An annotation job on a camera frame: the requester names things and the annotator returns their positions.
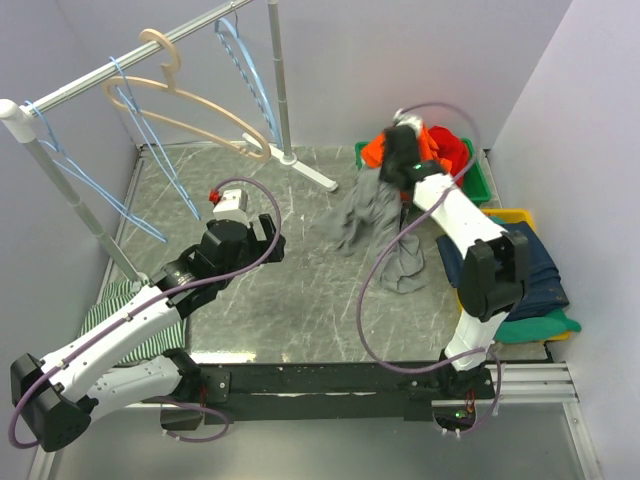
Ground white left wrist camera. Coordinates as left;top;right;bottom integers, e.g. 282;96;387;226
209;188;249;226

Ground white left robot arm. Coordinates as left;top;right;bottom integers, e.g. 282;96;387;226
8;213;286;452

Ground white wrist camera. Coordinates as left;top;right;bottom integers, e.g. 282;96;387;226
392;109;424;136
209;188;249;226

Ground red t shirt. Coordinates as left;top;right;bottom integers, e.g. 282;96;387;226
428;126;470;176

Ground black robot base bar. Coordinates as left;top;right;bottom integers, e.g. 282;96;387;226
151;361;498;424

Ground yellow plastic bin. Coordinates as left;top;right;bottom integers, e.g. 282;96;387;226
481;208;575;344

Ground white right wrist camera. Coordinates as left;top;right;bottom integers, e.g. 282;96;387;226
392;109;424;136

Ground light blue hanger of red shirt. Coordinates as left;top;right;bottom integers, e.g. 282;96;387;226
25;100;168;243

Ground blue denim jeans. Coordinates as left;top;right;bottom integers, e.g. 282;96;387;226
436;221;569;322

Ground light blue wire hanger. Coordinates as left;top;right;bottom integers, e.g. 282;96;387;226
214;18;282;147

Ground wooden hanger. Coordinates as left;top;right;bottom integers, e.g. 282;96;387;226
101;28;272;162

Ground green plastic bin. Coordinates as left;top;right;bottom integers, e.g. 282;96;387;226
354;141;492;206

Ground silver clothes rack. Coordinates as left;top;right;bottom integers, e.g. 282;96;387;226
1;1;338;281

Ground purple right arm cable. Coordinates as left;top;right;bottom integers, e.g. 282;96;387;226
358;102;502;437

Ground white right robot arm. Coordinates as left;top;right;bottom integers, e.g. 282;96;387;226
379;125;529;399

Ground orange t shirt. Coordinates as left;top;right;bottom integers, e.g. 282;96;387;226
360;126;453;172

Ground grey adidas t shirt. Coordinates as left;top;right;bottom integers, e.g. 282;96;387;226
314;167;427;294

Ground green white striped cloth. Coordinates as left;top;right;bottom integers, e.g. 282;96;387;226
78;280;187;367

